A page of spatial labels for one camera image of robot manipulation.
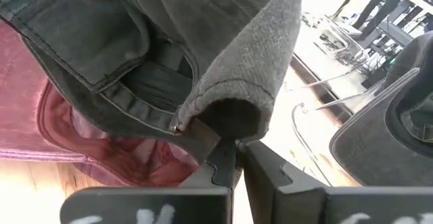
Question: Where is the person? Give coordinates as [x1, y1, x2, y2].
[351, 0, 419, 41]

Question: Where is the clear plastic bin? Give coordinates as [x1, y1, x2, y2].
[291, 14, 433, 187]

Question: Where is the maroon baseball cap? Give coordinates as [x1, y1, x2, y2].
[0, 19, 200, 188]

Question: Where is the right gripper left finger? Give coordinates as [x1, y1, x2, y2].
[60, 139, 237, 224]

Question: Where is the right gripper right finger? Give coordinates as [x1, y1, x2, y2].
[238, 141, 433, 224]

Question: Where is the black baseball cap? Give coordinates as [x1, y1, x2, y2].
[0, 0, 303, 166]
[328, 30, 433, 187]

